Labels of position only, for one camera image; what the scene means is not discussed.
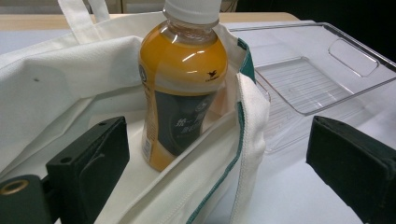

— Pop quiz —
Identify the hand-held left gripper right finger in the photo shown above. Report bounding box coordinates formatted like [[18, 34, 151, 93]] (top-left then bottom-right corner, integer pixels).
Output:
[[305, 115, 396, 224]]

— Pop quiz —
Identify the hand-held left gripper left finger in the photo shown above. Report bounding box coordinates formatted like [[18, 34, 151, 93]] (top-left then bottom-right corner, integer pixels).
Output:
[[45, 116, 131, 224]]

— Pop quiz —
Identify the white canvas tote bag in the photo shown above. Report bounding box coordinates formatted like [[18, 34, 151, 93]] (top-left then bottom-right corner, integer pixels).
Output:
[[0, 0, 271, 224]]

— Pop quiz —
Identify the orange drink bottle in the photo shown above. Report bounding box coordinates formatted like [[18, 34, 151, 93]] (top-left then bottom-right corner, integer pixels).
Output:
[[137, 0, 229, 173]]

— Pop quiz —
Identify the clear plastic bin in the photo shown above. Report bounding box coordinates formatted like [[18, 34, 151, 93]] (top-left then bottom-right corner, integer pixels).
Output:
[[228, 21, 396, 155]]

